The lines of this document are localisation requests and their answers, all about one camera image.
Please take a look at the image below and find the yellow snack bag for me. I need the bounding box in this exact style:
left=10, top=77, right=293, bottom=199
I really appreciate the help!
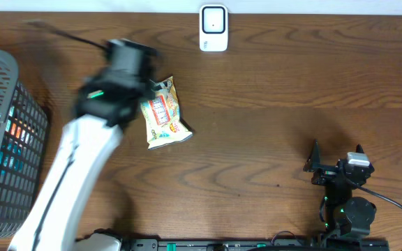
left=140, top=76, right=193, bottom=150

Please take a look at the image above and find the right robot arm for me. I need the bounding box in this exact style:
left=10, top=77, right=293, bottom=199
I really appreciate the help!
left=303, top=140, right=376, bottom=250

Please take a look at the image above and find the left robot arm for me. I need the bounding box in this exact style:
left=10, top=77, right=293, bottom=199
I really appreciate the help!
left=8, top=39, right=158, bottom=250

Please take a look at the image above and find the white barcode scanner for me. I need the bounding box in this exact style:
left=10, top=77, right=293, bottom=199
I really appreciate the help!
left=199, top=4, right=229, bottom=52

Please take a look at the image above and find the grey plastic mesh basket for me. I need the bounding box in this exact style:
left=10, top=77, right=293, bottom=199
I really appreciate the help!
left=0, top=50, right=49, bottom=238

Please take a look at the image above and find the black right camera cable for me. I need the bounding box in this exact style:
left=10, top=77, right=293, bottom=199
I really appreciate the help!
left=340, top=167, right=402, bottom=251

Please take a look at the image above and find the black camera cable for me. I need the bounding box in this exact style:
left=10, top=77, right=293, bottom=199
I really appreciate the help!
left=340, top=167, right=402, bottom=251
left=24, top=20, right=110, bottom=52

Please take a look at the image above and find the black left camera cable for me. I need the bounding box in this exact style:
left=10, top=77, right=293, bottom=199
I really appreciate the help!
left=24, top=20, right=110, bottom=52

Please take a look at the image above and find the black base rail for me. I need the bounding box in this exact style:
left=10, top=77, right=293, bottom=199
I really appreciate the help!
left=122, top=238, right=390, bottom=251

